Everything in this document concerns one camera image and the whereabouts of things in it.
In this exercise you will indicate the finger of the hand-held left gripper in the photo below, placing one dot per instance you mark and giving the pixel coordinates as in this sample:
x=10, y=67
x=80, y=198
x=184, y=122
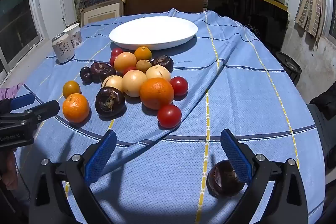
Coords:
x=23, y=102
x=42, y=111

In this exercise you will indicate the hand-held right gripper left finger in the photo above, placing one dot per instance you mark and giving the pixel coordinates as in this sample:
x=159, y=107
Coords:
x=101, y=154

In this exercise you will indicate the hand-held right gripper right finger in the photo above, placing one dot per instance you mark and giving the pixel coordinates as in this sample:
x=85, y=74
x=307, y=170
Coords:
x=236, y=155

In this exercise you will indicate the dark purple wrinkled fruit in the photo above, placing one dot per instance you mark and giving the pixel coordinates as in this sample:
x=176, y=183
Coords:
x=162, y=62
x=101, y=71
x=223, y=183

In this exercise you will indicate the orange mandarin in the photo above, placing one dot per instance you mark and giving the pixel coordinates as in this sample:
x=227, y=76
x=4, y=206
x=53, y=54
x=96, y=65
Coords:
x=75, y=107

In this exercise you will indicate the small yellow-orange citrus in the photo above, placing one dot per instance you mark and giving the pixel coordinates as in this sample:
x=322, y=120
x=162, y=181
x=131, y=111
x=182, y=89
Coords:
x=71, y=89

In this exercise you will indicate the small dark plum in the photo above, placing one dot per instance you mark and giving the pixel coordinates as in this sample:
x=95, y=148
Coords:
x=85, y=74

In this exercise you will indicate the pale yellow round fruit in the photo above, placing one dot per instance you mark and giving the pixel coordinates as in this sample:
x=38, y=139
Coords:
x=158, y=73
x=134, y=83
x=113, y=83

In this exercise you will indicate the large orange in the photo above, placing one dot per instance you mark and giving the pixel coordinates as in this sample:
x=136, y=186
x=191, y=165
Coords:
x=156, y=93

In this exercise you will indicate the red cherry tomato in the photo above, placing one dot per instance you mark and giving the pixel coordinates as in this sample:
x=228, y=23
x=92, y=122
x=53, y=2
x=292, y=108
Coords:
x=117, y=51
x=169, y=116
x=129, y=69
x=113, y=60
x=178, y=86

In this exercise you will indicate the pale orange round fruit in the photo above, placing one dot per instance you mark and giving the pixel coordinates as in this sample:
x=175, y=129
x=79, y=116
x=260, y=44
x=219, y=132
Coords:
x=125, y=61

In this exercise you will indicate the white oval plate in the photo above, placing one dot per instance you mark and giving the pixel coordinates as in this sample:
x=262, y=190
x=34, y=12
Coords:
x=153, y=32

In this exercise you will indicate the pink cloth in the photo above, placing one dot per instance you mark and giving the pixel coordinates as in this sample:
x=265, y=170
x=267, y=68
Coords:
x=9, y=91

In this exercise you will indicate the blue checked tablecloth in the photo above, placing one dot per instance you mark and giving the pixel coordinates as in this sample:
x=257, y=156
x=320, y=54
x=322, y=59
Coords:
x=249, y=108

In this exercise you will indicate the large dark purple fruit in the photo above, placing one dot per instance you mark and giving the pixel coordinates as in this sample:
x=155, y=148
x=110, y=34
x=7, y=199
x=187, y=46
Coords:
x=109, y=102

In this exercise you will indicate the white drink can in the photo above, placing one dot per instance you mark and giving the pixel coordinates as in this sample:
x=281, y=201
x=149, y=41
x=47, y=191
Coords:
x=63, y=49

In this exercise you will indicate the white paper cup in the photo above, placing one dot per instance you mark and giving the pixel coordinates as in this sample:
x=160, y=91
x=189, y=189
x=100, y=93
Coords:
x=74, y=31

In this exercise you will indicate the dark cloth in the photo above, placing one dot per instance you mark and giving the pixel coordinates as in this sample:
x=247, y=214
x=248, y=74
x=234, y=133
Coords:
x=324, y=113

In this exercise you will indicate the small brown kiwi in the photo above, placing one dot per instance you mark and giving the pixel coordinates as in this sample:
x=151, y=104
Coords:
x=143, y=65

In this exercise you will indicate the black round wheel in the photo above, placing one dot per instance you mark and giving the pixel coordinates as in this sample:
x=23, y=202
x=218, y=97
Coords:
x=288, y=66

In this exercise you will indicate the small orange citrus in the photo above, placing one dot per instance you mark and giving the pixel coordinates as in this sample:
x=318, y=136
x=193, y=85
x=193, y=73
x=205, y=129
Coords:
x=143, y=54

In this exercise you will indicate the cardboard box with white panel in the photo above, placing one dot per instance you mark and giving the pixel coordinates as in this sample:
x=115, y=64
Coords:
x=101, y=12

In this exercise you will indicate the black panel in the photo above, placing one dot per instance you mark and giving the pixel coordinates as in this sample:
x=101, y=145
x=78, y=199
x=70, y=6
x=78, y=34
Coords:
x=246, y=16

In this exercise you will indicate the brown board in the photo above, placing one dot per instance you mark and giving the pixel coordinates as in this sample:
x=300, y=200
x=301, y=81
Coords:
x=164, y=1

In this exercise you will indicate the window with white frame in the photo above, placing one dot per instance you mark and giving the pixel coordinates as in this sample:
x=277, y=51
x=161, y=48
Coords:
x=15, y=16

